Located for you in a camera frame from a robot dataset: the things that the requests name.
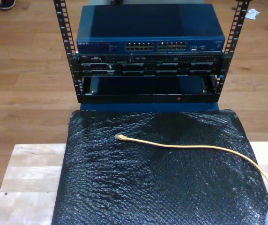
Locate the dark shoe white sole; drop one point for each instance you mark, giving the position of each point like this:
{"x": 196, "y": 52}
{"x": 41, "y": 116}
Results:
{"x": 8, "y": 3}

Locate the blue network switch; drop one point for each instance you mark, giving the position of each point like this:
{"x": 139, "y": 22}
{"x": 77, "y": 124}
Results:
{"x": 148, "y": 21}

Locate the black rack server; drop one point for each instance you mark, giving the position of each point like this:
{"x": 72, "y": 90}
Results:
{"x": 162, "y": 66}

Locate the black bubble mat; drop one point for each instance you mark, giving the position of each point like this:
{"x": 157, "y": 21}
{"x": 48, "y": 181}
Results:
{"x": 124, "y": 187}

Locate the white crumpled paper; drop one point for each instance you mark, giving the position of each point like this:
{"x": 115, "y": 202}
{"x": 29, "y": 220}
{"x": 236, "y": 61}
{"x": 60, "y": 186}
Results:
{"x": 252, "y": 14}

